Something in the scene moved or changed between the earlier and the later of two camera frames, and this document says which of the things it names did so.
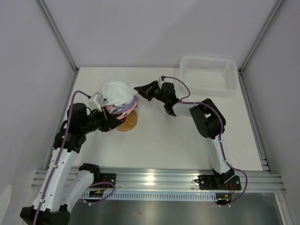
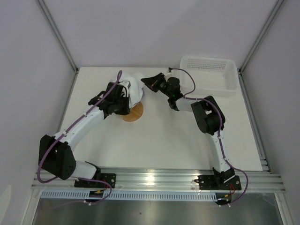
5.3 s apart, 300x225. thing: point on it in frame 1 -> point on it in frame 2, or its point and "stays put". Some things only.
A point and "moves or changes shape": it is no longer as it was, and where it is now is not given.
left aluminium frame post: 47,13 stays put
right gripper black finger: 146,90 -> 153,82
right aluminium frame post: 270,19 stays put
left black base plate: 110,177 stays put
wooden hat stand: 130,123 -> 135,113
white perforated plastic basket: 208,77 stays put
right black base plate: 213,182 stays put
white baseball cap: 116,93 moves or changes shape
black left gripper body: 100,121 -> 122,105
